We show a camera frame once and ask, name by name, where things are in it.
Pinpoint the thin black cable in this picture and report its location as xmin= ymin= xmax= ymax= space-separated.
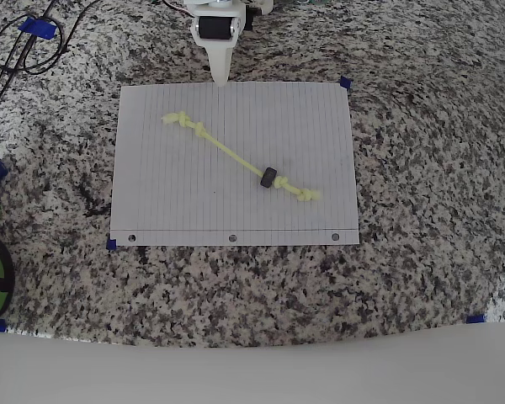
xmin=0 ymin=0 xmax=98 ymax=77
xmin=0 ymin=0 xmax=58 ymax=131

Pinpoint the lined white paper sheet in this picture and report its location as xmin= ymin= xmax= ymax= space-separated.
xmin=109 ymin=81 xmax=361 ymax=247

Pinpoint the black ring bead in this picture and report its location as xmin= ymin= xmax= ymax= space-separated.
xmin=259 ymin=166 xmax=278 ymax=189

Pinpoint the yellow knotted rope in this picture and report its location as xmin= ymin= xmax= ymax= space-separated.
xmin=160 ymin=110 xmax=323 ymax=203

